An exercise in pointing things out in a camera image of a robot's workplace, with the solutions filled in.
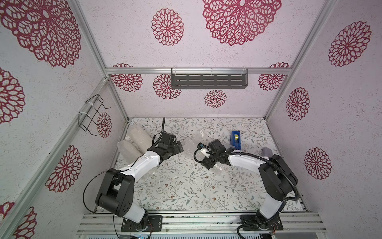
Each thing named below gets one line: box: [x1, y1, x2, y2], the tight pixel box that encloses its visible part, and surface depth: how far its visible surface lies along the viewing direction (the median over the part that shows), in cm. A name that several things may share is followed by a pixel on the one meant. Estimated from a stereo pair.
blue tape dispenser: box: [230, 130, 242, 151], surface depth 103 cm
